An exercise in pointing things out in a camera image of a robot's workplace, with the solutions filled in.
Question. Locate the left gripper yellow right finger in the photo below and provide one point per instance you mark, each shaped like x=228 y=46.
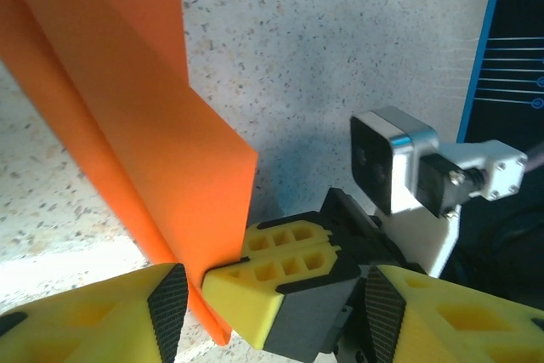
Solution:
x=467 y=329

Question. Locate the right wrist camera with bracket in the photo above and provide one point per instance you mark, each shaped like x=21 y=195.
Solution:
x=370 y=159

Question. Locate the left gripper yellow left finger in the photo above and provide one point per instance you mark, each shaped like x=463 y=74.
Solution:
x=85 y=329

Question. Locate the orange paper sheet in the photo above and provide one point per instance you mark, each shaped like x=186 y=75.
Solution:
x=127 y=103

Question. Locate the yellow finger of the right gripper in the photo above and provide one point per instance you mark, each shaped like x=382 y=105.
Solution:
x=238 y=299
x=289 y=237

